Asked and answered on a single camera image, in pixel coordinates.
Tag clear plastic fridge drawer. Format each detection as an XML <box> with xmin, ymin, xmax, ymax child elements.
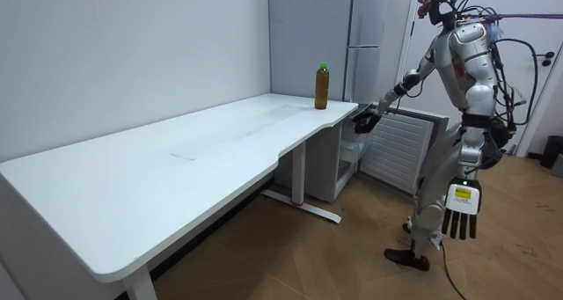
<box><xmin>340</xmin><ymin>130</ymin><xmax>374</xmax><ymax>165</ymax></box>

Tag black door handle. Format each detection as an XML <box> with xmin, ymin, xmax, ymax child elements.
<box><xmin>534</xmin><ymin>51</ymin><xmax>556</xmax><ymax>68</ymax></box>

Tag cable bundle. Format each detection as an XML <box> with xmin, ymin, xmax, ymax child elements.
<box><xmin>481</xmin><ymin>11</ymin><xmax>563</xmax><ymax>41</ymax></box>

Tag brown tea bottle green cap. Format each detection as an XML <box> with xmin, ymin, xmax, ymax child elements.
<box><xmin>314</xmin><ymin>62</ymin><xmax>331</xmax><ymax>111</ymax></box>

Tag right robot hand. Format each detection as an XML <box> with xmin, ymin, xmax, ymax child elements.
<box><xmin>351</xmin><ymin>108</ymin><xmax>383</xmax><ymax>135</ymax></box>

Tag white desk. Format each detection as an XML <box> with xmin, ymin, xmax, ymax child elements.
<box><xmin>0</xmin><ymin>92</ymin><xmax>360</xmax><ymax>300</ymax></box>

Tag robot body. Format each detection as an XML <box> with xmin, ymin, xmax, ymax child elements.
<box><xmin>415</xmin><ymin>0</ymin><xmax>541</xmax><ymax>172</ymax></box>

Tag black floor cable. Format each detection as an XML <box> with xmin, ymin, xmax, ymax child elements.
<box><xmin>441</xmin><ymin>240</ymin><xmax>468</xmax><ymax>300</ymax></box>

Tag grey fridge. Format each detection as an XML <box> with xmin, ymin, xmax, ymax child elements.
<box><xmin>267</xmin><ymin>0</ymin><xmax>415</xmax><ymax>204</ymax></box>

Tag black waste bin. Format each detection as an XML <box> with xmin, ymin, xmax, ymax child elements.
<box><xmin>539</xmin><ymin>135</ymin><xmax>563</xmax><ymax>169</ymax></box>

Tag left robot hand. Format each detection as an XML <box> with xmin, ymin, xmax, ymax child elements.
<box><xmin>441</xmin><ymin>179</ymin><xmax>483</xmax><ymax>241</ymax></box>

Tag robot legs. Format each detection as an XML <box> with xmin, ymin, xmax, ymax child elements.
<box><xmin>384</xmin><ymin>121</ymin><xmax>485</xmax><ymax>273</ymax></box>

